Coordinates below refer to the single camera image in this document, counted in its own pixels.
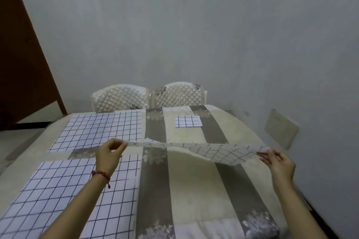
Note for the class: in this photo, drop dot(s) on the person's left hand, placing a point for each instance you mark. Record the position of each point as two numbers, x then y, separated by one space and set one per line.
106 157

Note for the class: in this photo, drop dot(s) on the person's right hand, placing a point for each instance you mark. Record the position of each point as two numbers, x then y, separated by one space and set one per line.
283 167

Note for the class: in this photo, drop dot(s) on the person's right thumb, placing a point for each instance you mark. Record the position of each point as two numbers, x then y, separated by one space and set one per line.
271 153

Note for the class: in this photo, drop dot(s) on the person's left thumb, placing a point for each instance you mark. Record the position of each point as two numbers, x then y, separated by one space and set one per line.
120 150

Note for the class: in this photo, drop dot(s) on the white checkered cloth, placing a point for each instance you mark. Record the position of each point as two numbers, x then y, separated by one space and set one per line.
98 129
56 191
213 150

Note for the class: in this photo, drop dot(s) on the person's left forearm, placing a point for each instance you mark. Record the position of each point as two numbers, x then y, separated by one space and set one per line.
80 205

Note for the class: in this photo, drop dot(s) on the person's right forearm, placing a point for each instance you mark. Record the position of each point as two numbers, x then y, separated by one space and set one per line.
297 210

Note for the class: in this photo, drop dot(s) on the small folded checkered cloth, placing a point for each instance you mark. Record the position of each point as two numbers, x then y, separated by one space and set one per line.
188 121

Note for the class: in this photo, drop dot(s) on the cream quilted floral pillow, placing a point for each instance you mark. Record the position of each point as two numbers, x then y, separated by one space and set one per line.
179 93

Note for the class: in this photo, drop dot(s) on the beige striped floral bedspread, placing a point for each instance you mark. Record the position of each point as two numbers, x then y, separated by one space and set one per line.
193 191

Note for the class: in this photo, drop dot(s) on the brown wooden door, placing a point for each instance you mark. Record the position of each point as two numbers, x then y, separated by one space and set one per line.
22 65

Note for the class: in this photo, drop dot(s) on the beige wall panel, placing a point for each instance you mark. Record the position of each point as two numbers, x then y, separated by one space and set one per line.
281 128

